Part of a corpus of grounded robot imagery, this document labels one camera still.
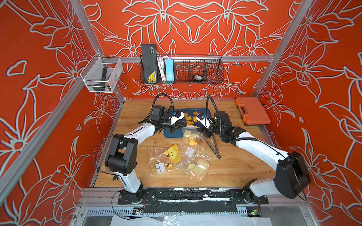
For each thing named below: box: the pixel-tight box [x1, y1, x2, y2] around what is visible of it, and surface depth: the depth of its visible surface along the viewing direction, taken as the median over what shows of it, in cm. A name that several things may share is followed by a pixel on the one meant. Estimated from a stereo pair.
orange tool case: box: [234, 96, 272, 126], surface depth 108 cm
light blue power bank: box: [164, 58, 175, 82], surface depth 92 cm
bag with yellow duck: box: [148, 143, 187, 176], surface depth 87 cm
